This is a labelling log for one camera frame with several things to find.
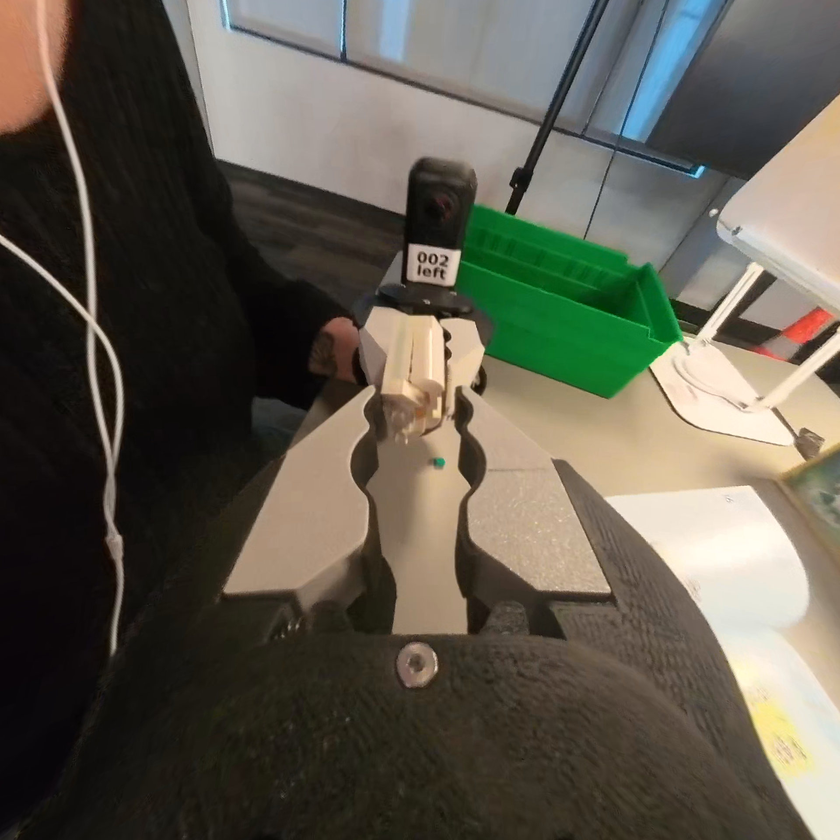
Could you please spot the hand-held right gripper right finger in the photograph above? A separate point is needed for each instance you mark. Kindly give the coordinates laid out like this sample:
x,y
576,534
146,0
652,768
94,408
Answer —
x,y
531,525

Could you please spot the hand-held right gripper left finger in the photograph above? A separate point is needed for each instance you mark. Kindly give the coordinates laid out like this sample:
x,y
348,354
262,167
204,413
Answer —
x,y
308,518

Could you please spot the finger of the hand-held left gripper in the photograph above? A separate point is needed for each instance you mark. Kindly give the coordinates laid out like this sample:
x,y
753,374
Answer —
x,y
375,341
469,354

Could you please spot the white and orange lego assembly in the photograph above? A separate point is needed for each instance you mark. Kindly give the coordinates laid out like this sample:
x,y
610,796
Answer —
x,y
410,367

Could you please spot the person's left forearm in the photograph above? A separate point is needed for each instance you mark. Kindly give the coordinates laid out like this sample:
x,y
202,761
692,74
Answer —
x,y
289,341

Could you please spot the yellow and purple lego box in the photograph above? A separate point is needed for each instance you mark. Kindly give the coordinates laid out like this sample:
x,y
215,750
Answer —
x,y
820,485

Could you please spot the person's left hand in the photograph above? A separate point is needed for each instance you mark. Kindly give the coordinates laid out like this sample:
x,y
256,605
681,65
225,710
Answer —
x,y
334,351

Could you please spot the green plastic bin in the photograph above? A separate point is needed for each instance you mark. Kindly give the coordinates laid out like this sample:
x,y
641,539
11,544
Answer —
x,y
558,328

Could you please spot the black tripod pole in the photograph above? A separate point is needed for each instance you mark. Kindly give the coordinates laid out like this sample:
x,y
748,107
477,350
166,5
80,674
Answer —
x,y
557,98

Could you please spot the light blue instruction booklet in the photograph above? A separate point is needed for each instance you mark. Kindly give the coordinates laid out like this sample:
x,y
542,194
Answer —
x,y
722,558

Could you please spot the person's black sweater torso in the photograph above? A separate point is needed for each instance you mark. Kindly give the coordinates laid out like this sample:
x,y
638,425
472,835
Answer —
x,y
164,262

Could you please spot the orange striped cone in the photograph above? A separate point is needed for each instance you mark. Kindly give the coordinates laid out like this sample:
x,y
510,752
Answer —
x,y
804,331

